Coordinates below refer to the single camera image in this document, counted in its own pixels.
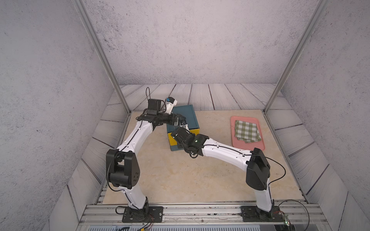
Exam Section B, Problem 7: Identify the yellow top drawer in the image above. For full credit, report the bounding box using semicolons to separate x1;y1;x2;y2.
168;129;200;146

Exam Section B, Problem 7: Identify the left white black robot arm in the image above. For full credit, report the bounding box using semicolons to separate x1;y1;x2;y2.
106;112;187;210

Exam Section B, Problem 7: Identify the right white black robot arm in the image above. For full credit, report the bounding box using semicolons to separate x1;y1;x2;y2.
171;127;287;213

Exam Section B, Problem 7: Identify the teal drawer cabinet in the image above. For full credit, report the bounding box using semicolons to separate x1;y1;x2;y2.
166;105;200;151

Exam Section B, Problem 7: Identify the green checkered cloth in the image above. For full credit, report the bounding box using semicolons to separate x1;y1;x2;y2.
234;120;262;143

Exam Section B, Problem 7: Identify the pink plastic tray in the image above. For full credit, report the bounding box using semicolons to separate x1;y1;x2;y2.
230;116;265;151

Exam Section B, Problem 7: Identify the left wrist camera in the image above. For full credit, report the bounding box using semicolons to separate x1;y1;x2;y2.
165;97;177;114

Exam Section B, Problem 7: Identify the aluminium front rail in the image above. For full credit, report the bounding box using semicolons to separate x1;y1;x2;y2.
77;200;331;231

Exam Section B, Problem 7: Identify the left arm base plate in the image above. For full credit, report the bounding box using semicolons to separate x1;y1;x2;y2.
122;206;163;223

